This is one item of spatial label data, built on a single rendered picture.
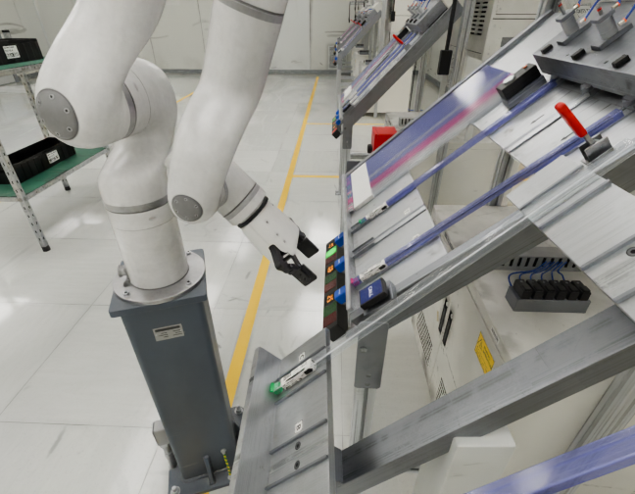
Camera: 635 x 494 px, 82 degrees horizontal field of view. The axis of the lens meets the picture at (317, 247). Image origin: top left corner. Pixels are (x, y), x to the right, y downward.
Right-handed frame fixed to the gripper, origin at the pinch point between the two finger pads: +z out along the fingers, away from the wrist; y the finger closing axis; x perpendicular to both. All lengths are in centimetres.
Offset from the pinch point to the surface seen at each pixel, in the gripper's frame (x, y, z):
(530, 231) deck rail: 34.5, 10.0, 12.2
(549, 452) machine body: 12, 10, 71
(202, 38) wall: -222, -871, -191
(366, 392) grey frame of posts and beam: -5.6, 13.0, 23.6
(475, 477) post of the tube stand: 14.7, 38.2, 13.7
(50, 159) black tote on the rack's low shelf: -157, -163, -90
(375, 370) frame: 0.9, 14.4, 18.0
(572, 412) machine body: 22, 10, 60
